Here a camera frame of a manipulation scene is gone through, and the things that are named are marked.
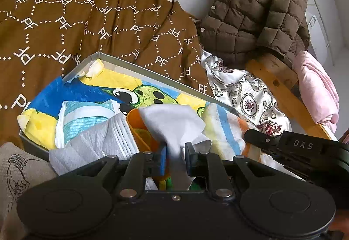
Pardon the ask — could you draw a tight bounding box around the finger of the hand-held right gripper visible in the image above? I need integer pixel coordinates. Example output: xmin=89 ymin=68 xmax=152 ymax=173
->
xmin=244 ymin=129 xmax=284 ymax=154

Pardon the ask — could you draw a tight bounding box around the wooden bed frame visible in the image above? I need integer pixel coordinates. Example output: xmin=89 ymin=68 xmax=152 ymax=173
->
xmin=245 ymin=52 xmax=339 ymax=142

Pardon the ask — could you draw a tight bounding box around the white cloth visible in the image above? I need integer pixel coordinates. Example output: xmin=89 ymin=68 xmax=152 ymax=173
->
xmin=138 ymin=104 xmax=212 ymax=191

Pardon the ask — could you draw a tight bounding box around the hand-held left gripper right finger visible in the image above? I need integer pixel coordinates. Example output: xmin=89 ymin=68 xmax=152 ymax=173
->
xmin=185 ymin=142 xmax=284 ymax=201

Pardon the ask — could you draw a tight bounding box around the silver floral satin quilt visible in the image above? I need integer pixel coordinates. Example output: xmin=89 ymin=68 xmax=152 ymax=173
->
xmin=200 ymin=50 xmax=293 ymax=137

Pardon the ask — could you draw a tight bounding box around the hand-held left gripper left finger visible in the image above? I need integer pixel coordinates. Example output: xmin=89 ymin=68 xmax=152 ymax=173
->
xmin=58 ymin=142 xmax=168 ymax=199

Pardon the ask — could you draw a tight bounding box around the cartoon alien towel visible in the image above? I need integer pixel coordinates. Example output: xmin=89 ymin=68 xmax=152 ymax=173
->
xmin=18 ymin=61 xmax=216 ymax=148

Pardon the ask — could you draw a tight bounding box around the pink folded cloth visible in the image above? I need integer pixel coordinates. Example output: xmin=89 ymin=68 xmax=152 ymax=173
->
xmin=296 ymin=50 xmax=340 ymax=124

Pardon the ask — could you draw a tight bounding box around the turquoise white mask packet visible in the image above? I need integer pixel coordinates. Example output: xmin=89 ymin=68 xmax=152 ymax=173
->
xmin=56 ymin=99 xmax=120 ymax=148

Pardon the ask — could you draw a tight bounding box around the yellow blue striped towel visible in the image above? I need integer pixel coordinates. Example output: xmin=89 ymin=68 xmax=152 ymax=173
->
xmin=202 ymin=104 xmax=262 ymax=161

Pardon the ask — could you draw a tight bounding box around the brown letter-patterned blanket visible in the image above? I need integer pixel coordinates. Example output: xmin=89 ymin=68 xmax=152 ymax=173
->
xmin=0 ymin=0 xmax=216 ymax=153

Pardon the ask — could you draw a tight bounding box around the orange plastic cup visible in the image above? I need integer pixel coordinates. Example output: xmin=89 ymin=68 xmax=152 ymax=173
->
xmin=126 ymin=108 xmax=161 ymax=153

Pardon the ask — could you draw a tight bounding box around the white face mask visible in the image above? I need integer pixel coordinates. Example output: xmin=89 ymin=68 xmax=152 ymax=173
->
xmin=106 ymin=115 xmax=139 ymax=156

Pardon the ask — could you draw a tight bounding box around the grey shallow box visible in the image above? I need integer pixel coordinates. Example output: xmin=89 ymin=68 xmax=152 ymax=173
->
xmin=19 ymin=52 xmax=240 ymax=153

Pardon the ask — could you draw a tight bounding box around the light grey cloth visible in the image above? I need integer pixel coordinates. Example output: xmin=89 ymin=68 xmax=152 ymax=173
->
xmin=49 ymin=131 xmax=137 ymax=175

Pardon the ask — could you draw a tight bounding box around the beige drawstring bag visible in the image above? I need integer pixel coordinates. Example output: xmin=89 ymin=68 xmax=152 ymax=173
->
xmin=0 ymin=142 xmax=59 ymax=240

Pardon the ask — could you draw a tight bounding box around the crumpled white tissue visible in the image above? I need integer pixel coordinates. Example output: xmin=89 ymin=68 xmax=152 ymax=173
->
xmin=82 ymin=60 xmax=104 ymax=78

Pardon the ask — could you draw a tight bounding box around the brown puffer jacket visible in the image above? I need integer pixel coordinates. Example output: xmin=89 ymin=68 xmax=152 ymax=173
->
xmin=198 ymin=0 xmax=311 ymax=69

